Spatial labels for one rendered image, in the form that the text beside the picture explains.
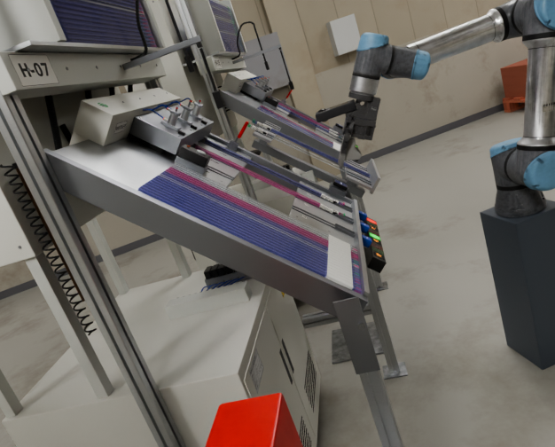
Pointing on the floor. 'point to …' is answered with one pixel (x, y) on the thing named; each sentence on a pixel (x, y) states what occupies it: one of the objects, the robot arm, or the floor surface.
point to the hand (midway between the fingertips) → (339, 163)
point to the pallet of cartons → (511, 79)
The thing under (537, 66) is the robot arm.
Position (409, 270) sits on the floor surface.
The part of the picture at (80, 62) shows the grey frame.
